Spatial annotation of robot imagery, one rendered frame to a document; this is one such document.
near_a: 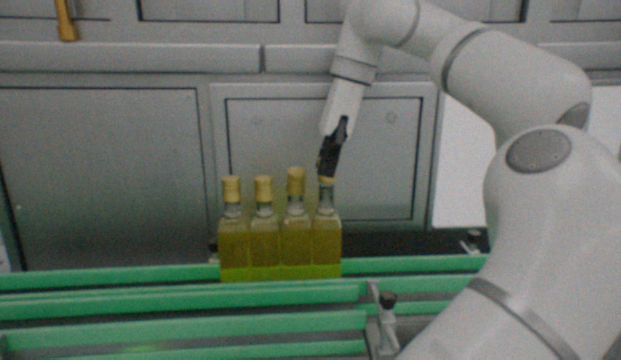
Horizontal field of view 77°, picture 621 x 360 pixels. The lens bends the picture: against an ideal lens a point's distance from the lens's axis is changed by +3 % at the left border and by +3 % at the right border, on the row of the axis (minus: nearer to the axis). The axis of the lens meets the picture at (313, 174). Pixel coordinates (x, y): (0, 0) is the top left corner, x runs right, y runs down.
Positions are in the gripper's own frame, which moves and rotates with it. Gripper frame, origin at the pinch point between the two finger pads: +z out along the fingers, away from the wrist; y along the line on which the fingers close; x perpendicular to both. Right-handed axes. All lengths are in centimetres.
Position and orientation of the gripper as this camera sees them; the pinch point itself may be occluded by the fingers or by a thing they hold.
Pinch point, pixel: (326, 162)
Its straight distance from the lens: 69.9
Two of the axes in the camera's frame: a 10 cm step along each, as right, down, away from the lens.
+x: 9.6, 2.3, 1.2
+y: 0.5, 3.0, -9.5
